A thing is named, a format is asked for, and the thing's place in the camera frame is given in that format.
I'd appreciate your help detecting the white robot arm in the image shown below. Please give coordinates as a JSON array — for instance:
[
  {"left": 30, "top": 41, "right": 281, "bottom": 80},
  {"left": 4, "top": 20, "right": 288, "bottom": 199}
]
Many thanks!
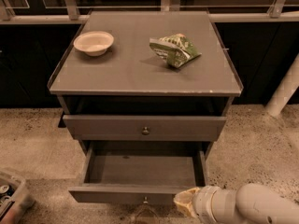
[{"left": 174, "top": 183, "right": 299, "bottom": 224}]

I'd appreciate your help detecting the grey drawer cabinet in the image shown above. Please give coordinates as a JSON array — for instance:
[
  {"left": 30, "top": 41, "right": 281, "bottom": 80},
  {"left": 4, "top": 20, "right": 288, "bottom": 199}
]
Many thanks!
[{"left": 47, "top": 10, "right": 245, "bottom": 156}]

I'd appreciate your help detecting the grey drawer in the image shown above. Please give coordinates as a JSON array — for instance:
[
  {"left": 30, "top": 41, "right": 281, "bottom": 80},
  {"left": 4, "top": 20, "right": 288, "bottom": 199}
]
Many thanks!
[
  {"left": 69, "top": 141, "right": 208, "bottom": 205},
  {"left": 63, "top": 115, "right": 226, "bottom": 141}
]

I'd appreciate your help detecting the white paper bowl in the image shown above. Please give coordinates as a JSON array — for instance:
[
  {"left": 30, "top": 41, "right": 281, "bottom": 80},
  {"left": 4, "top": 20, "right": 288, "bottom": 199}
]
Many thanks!
[{"left": 73, "top": 31, "right": 114, "bottom": 57}]

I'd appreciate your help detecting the clear plastic storage bin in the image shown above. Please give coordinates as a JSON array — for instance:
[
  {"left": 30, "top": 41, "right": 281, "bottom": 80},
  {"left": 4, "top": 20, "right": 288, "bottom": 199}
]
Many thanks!
[{"left": 0, "top": 169, "right": 35, "bottom": 224}]

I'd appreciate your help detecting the grey top drawer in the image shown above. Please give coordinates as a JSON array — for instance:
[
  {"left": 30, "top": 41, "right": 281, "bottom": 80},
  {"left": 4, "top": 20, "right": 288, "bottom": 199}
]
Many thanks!
[{"left": 63, "top": 115, "right": 226, "bottom": 141}]

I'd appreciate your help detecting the green chip bag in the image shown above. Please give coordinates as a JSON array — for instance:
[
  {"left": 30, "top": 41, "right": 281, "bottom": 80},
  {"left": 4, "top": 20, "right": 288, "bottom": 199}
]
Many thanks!
[{"left": 149, "top": 34, "right": 201, "bottom": 68}]

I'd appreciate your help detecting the white cylindrical post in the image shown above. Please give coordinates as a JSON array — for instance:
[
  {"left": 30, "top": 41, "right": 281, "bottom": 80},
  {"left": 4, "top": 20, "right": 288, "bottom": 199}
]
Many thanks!
[{"left": 265, "top": 54, "right": 299, "bottom": 117}]

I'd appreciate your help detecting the metal railing frame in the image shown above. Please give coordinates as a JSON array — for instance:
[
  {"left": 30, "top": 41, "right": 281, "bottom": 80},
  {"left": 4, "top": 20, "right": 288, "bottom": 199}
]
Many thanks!
[{"left": 0, "top": 0, "right": 299, "bottom": 22}]

